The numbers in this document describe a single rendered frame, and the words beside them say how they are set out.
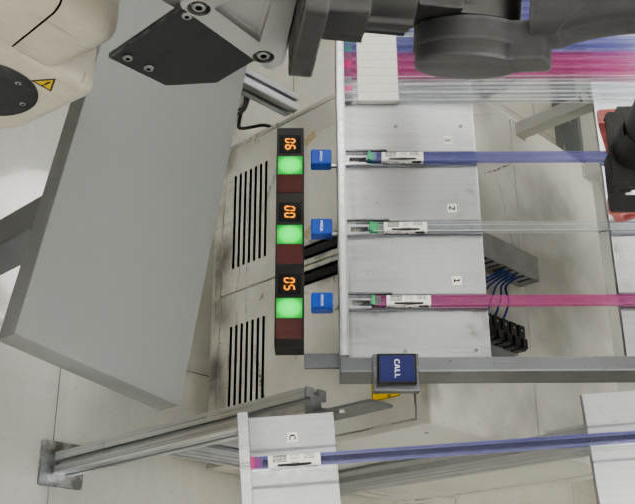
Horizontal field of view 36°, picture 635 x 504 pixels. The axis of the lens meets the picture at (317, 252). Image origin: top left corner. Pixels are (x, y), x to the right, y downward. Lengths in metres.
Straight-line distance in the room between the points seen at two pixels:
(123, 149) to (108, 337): 0.26
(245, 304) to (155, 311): 0.73
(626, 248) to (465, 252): 0.22
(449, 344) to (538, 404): 0.57
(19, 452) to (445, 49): 1.29
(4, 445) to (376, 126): 0.85
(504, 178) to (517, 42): 1.29
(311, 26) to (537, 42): 0.16
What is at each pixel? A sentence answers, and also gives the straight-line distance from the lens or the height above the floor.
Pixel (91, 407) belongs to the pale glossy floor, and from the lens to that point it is 1.92.
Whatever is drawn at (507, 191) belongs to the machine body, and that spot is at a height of 0.62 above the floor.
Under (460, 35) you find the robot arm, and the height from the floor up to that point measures 1.24.
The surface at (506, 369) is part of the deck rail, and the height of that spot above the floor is 0.88.
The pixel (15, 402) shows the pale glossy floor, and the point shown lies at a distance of 1.84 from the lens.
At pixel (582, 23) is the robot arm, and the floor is 1.31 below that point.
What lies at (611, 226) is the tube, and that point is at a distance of 1.43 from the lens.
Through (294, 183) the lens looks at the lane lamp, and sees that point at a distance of 1.43.
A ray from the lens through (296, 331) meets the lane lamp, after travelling 1.34.
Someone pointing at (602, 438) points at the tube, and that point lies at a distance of 1.22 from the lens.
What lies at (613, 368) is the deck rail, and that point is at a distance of 1.36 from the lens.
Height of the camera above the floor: 1.57
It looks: 40 degrees down
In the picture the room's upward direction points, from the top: 69 degrees clockwise
